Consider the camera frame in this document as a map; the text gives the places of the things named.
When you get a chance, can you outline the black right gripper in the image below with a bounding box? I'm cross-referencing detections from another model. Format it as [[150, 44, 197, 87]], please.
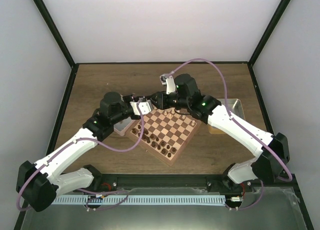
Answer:
[[147, 91, 190, 111]]

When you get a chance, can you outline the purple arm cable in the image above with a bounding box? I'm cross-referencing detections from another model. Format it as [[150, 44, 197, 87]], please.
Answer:
[[16, 97, 146, 212], [169, 58, 293, 212]]

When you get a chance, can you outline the black aluminium frame rail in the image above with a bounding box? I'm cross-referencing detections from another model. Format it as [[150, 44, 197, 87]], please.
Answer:
[[59, 173, 297, 190]]

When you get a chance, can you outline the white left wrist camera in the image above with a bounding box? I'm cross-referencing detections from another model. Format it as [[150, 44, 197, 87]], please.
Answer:
[[130, 98, 154, 116]]

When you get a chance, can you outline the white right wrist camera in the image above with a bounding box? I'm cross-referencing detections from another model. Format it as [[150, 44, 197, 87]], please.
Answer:
[[159, 74, 177, 95]]

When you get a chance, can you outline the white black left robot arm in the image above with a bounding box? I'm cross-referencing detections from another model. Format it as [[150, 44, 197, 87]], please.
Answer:
[[16, 92, 149, 212]]

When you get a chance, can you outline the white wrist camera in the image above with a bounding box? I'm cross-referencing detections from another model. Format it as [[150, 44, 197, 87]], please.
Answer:
[[130, 98, 154, 116], [159, 74, 177, 95]]

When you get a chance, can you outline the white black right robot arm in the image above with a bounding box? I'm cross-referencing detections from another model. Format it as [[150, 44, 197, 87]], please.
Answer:
[[150, 74, 290, 191]]

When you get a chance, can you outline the wooden chess board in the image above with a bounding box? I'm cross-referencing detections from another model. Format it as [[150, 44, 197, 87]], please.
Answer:
[[139, 108, 202, 166]]

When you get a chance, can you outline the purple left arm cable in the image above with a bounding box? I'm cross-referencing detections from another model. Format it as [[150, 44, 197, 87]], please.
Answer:
[[16, 97, 146, 212]]

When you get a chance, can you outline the light blue slotted cable duct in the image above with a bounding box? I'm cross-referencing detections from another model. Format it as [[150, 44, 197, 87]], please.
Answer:
[[53, 195, 226, 206]]

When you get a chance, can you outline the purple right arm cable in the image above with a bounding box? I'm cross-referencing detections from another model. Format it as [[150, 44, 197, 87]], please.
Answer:
[[169, 58, 293, 212]]

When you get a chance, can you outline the pink metal tin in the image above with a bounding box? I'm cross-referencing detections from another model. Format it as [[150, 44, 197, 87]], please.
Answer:
[[113, 117, 134, 136]]

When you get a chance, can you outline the yellow bear tin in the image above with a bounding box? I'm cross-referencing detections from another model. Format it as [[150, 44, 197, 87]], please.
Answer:
[[207, 99, 245, 136]]

